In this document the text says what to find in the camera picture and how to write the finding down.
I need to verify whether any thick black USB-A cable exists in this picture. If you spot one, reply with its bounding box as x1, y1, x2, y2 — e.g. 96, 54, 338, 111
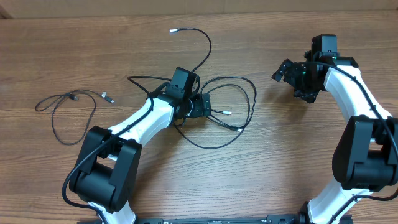
200, 75, 257, 133

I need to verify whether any thin black USB-C cable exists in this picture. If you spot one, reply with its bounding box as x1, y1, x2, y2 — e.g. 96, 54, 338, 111
169, 27, 249, 149

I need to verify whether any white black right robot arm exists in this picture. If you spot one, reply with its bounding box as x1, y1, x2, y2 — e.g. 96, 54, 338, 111
266, 34, 397, 223

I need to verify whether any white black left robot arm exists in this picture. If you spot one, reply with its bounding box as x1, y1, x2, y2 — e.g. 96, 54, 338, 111
62, 67, 210, 223

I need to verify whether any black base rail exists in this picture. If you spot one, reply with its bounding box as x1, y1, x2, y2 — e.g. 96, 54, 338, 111
135, 215, 305, 224

